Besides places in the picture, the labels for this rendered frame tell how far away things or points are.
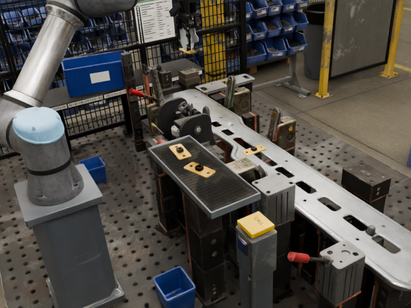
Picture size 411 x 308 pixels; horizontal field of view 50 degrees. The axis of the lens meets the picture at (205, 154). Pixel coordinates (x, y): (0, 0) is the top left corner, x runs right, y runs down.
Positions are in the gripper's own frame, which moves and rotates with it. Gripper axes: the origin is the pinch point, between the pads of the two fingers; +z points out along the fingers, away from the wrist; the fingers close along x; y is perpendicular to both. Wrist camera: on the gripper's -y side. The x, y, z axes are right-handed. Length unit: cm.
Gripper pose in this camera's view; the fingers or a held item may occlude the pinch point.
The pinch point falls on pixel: (187, 46)
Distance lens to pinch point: 183.9
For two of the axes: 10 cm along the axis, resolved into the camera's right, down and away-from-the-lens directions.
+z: 0.5, 8.6, 5.1
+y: 4.9, 4.2, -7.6
